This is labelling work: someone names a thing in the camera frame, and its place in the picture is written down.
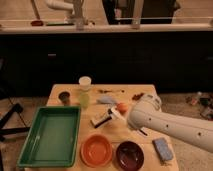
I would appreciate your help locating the white black dish brush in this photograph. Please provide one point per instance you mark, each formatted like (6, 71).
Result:
(115, 114)

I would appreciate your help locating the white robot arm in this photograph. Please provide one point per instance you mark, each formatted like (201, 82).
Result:
(147, 113)

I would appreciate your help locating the green plastic tray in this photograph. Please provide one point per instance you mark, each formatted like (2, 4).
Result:
(52, 138)

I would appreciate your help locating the dark spoon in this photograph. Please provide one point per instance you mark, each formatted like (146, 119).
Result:
(110, 91)

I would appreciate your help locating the light blue cloth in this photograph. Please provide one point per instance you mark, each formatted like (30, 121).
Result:
(106, 100)

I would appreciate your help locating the white cup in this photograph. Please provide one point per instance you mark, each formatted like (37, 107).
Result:
(85, 83)

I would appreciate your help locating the wooden table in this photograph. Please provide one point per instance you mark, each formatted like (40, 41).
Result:
(115, 131)

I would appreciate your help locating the orange fruit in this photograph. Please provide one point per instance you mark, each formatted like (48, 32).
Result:
(122, 108)

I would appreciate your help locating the dark brown cup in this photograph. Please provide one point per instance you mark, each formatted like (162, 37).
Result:
(64, 98)

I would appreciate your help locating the orange bowl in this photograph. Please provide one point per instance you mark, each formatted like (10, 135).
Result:
(96, 151)

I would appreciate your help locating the dark purple bowl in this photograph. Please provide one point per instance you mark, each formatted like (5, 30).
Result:
(129, 156)

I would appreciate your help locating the blue sponge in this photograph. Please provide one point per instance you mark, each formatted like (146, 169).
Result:
(162, 149)

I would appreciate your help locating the red bowl on counter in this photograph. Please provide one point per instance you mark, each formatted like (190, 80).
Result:
(37, 23)

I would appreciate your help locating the black tripod stand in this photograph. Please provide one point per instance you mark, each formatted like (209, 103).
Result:
(15, 108)

